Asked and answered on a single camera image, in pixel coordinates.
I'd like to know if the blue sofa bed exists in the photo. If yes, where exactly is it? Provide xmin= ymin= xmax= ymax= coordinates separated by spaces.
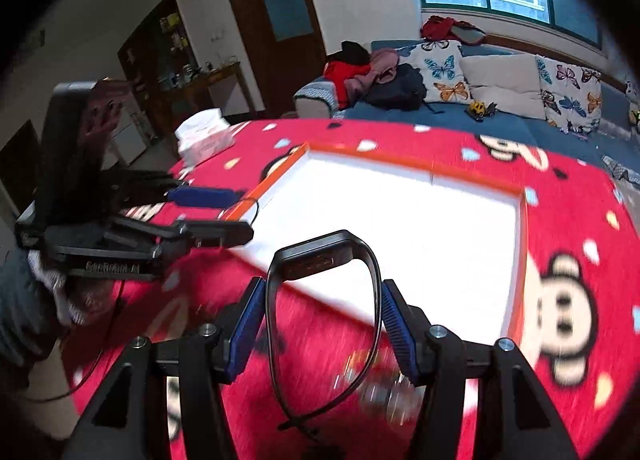
xmin=294 ymin=77 xmax=639 ymax=171

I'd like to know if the beige cushion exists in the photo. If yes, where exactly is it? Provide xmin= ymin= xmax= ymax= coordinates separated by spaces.
xmin=460 ymin=54 xmax=546 ymax=120

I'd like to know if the red bag on sill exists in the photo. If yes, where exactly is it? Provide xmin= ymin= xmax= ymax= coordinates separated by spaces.
xmin=420 ymin=15 xmax=486 ymax=46

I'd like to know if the red monkey pattern blanket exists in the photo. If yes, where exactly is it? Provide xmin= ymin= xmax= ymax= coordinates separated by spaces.
xmin=72 ymin=120 xmax=639 ymax=459

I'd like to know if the beaded bracelet cluster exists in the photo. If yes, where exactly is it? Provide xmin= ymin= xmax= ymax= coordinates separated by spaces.
xmin=355 ymin=347 xmax=425 ymax=428

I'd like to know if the left butterfly pillow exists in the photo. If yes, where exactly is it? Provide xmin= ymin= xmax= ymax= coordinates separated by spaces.
xmin=396 ymin=40 xmax=472 ymax=104

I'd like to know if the pile of clothes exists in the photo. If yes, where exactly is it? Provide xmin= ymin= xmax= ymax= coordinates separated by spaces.
xmin=323 ymin=41 xmax=399 ymax=109

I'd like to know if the yellow toy truck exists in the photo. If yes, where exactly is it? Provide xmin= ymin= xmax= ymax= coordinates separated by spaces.
xmin=465 ymin=101 xmax=497 ymax=122

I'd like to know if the butterfly pillow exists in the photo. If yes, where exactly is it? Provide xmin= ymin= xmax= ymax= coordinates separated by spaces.
xmin=396 ymin=40 xmax=472 ymax=104
xmin=535 ymin=55 xmax=602 ymax=135

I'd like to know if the dark display cabinet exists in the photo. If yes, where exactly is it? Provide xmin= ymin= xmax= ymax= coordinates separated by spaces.
xmin=117 ymin=0 xmax=198 ymax=137

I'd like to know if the right butterfly pillow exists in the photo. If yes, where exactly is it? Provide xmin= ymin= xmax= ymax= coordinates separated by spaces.
xmin=535 ymin=55 xmax=602 ymax=135

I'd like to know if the dark wooden door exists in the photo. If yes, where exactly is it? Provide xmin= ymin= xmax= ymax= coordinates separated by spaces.
xmin=229 ymin=0 xmax=326 ymax=116

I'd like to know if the black smart wristband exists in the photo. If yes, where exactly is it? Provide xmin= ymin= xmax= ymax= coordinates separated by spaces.
xmin=264 ymin=228 xmax=384 ymax=433

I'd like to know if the wooden side table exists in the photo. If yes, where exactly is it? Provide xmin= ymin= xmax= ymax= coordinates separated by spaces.
xmin=158 ymin=63 xmax=257 ymax=136

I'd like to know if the orange shallow tray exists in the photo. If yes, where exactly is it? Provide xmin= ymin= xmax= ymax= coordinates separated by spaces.
xmin=226 ymin=143 xmax=528 ymax=344

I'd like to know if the black backpack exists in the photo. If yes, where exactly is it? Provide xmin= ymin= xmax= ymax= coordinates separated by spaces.
xmin=362 ymin=64 xmax=427 ymax=112

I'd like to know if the pink tissue pack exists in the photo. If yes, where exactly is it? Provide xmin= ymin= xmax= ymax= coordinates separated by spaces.
xmin=175 ymin=108 xmax=234 ymax=168

